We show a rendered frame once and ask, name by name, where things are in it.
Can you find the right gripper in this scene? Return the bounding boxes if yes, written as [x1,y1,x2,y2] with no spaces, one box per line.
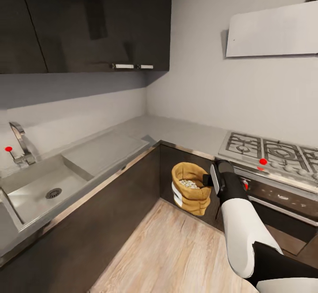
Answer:
[203,174,214,187]

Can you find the popcorn bag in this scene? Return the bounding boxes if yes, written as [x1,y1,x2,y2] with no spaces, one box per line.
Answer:
[172,162,212,216]

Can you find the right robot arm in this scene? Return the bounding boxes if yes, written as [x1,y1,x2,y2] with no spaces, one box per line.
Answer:
[203,161,318,293]

